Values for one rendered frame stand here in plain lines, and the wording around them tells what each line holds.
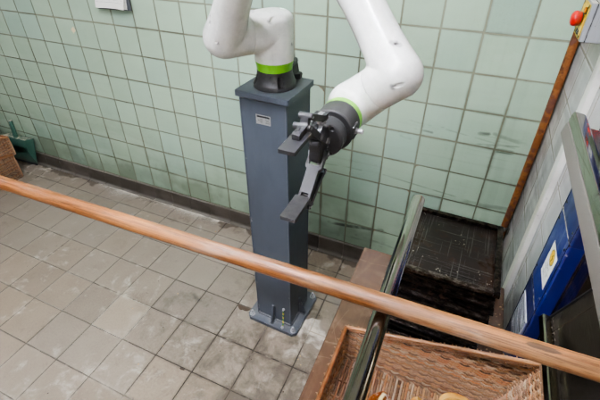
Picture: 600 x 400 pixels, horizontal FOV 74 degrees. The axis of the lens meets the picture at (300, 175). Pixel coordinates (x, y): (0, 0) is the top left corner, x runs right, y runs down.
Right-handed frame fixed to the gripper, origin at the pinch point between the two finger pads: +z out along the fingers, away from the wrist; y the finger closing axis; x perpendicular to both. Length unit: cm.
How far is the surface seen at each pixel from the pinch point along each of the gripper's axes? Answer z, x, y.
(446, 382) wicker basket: -19, -37, 68
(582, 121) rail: -21.4, -41.9, -10.1
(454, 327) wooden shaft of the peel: 7.1, -29.9, 12.8
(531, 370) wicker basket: -19, -52, 51
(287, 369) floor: -40, 21, 133
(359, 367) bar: 16.9, -18.4, 15.7
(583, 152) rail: -11.3, -40.8, -9.8
